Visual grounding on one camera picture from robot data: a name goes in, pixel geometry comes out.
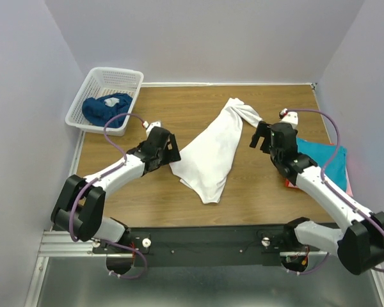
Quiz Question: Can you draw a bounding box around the white t shirt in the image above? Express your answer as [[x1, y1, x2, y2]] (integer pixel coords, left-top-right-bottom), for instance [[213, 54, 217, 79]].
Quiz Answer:
[[170, 98, 261, 205]]

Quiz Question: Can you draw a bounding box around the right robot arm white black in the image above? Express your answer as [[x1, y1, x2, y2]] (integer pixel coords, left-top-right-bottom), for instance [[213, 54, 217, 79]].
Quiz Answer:
[[250, 122, 384, 275]]

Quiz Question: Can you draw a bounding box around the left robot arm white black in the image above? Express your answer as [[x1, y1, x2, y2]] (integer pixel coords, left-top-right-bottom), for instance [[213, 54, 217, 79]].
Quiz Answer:
[[51, 122, 180, 253]]

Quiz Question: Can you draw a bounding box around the orange folded t shirt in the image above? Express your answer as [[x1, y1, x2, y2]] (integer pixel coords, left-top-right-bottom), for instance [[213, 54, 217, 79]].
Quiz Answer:
[[285, 179, 298, 189]]

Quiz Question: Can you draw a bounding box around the teal folded t shirt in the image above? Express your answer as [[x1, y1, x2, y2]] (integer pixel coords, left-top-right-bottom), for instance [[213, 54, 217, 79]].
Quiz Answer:
[[296, 137, 349, 193]]

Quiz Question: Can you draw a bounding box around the white skirting strip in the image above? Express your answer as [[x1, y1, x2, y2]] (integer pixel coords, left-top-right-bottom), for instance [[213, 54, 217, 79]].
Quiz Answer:
[[141, 82, 314, 88]]

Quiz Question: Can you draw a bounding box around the dark blue t shirt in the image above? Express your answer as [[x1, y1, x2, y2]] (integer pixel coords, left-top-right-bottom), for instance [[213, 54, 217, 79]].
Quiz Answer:
[[82, 93, 132, 127]]

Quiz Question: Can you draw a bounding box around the pink folded t shirt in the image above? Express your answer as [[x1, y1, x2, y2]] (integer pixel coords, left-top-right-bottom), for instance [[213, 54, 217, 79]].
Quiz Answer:
[[345, 159, 353, 197]]

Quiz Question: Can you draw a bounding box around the white plastic laundry basket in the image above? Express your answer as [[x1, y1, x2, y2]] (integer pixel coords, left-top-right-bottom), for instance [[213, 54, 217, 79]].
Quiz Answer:
[[65, 67, 144, 134]]

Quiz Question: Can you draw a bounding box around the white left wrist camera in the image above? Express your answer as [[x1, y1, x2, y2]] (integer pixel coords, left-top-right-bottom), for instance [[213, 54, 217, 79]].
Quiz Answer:
[[142, 120, 161, 130]]

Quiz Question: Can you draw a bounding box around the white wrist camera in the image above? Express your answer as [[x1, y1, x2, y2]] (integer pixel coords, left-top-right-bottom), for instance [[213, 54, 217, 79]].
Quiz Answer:
[[142, 120, 161, 130], [279, 108, 299, 129]]

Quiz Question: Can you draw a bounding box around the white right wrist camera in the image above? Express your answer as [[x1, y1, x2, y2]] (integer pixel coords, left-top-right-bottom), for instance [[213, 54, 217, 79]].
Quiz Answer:
[[279, 108, 299, 129]]

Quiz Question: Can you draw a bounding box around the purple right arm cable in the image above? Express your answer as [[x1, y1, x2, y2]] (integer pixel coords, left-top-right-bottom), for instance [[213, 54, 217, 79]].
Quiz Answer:
[[286, 108, 384, 276]]

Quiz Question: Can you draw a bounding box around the aluminium side rail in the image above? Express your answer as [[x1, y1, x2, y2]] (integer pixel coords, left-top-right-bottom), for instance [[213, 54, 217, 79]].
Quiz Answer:
[[51, 130, 86, 231]]

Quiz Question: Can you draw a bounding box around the aluminium extrusion rail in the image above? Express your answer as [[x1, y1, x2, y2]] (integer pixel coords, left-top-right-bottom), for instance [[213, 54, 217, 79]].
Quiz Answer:
[[38, 231, 132, 258]]

